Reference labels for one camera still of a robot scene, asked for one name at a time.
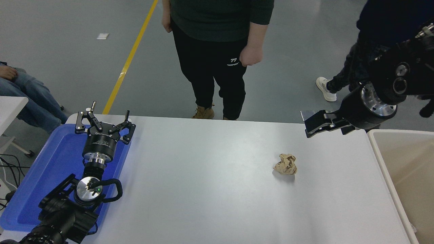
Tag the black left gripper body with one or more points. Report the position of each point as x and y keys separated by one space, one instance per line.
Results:
x=100 y=145

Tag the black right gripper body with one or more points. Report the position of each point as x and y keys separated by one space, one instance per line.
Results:
x=356 y=110

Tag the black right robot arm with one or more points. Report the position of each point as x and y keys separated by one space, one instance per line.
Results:
x=407 y=67

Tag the person's left forearm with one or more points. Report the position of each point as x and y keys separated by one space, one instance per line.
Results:
x=259 y=34

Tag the person's right forearm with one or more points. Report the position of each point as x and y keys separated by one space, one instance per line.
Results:
x=166 y=7

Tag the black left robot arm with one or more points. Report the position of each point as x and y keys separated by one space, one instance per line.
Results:
x=64 y=217

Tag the metal floor plate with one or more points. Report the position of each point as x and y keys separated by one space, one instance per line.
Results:
x=307 y=115

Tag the person's left hand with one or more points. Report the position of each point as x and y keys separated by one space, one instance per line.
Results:
x=251 y=56

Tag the person's hand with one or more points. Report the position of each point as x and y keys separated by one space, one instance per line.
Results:
x=7 y=72

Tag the person's right hand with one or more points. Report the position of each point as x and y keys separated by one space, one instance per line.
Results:
x=166 y=23

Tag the blue plastic tray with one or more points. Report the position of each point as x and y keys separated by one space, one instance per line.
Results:
x=54 y=169

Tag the crumpled tan paper ball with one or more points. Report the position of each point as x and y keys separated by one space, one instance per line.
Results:
x=285 y=164

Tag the person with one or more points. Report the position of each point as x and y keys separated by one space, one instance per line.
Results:
x=34 y=98
x=383 y=20
x=210 y=51

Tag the large pale bin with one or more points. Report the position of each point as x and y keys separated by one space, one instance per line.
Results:
x=407 y=162

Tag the small white side table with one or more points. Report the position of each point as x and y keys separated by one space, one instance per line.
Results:
x=10 y=108

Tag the white paper scrap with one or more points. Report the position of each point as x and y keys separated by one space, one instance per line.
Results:
x=102 y=36

